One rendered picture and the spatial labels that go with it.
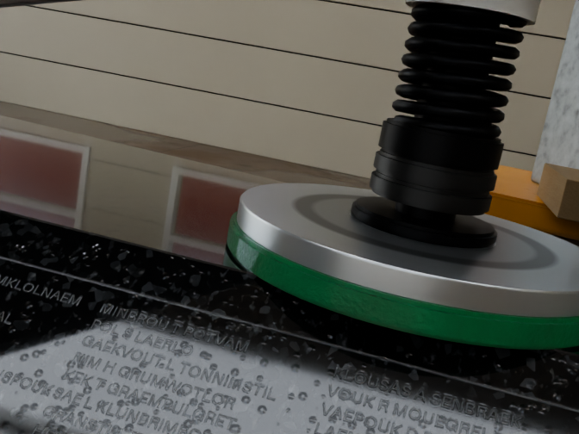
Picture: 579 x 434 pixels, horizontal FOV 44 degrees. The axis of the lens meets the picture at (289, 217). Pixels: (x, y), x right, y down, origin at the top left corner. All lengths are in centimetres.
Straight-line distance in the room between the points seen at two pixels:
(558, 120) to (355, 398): 100
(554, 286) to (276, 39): 648
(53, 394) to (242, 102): 655
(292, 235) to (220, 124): 661
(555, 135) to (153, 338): 102
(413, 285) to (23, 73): 763
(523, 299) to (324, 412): 10
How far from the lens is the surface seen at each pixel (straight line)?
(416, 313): 32
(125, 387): 35
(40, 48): 779
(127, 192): 50
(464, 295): 32
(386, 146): 40
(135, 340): 36
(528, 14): 40
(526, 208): 106
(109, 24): 742
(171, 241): 40
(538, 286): 35
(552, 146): 129
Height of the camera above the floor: 91
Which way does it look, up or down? 12 degrees down
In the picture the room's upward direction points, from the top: 10 degrees clockwise
